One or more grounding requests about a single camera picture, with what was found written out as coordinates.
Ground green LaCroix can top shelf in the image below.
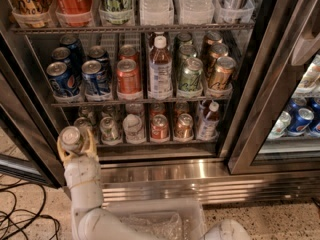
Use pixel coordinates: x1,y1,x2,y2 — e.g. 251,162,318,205
101,0,133,25

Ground yellow LaCroix can top shelf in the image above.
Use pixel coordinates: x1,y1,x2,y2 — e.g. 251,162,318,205
10,0,53,28

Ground black cables on floor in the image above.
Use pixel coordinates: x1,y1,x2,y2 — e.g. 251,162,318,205
0,174,61,240

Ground tea bottle bottom shelf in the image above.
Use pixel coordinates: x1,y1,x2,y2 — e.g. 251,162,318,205
197,101,219,141

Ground stainless steel fridge body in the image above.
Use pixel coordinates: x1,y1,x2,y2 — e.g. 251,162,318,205
0,0,320,204

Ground orange soda can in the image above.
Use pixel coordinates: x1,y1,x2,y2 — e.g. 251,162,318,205
116,59,141,94
118,44,139,62

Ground rear orange soda can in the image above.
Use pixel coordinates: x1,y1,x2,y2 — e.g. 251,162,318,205
118,44,139,62

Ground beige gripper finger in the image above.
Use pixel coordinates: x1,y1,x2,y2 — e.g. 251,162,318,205
57,138,77,164
82,129,99,161

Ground tea bottle white cap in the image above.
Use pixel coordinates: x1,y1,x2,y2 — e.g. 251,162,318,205
149,36,172,100

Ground gold can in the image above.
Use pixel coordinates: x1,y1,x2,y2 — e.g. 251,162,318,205
207,43,229,76
207,56,236,94

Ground red soda can bottom shelf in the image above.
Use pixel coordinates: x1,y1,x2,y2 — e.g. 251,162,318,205
151,114,169,140

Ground copper can bottom shelf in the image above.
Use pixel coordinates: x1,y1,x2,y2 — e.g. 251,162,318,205
175,113,193,139

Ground clear plastic bin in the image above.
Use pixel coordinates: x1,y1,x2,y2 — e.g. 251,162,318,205
107,198,207,240

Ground silver can top shelf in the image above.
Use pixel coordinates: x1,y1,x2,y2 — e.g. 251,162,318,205
218,0,253,24

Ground rear left Pepsi can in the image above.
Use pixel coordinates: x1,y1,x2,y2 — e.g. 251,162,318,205
51,47,82,83

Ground middle gold can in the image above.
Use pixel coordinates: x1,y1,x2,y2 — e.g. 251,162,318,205
207,43,229,76

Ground white can behind glass door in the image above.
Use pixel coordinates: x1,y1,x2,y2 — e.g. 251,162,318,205
268,111,291,139

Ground green LaCroix can front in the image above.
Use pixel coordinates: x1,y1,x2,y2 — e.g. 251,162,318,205
178,57,203,98

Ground gold can front right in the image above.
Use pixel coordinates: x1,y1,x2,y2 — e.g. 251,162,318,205
207,56,236,94

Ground open fridge door left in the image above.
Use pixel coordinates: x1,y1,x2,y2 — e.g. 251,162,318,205
0,53,65,188

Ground front left Pepsi can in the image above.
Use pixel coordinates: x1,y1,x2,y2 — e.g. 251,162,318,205
46,62,80,101

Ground Coca-Cola can top shelf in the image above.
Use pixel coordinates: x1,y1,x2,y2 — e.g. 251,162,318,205
57,0,92,27

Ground middle green can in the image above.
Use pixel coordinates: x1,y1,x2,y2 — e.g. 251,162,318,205
178,44,198,68

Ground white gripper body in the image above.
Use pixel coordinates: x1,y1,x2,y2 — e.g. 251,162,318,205
64,156,101,188

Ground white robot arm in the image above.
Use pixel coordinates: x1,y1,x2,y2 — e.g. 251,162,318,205
57,126,251,240

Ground orange soda can front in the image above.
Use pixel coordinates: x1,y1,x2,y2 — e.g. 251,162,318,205
116,59,141,94

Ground Pepsi can behind glass door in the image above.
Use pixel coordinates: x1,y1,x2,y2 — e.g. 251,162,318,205
287,108,314,136

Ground glass fridge door right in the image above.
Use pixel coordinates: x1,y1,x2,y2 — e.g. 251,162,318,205
228,0,320,175

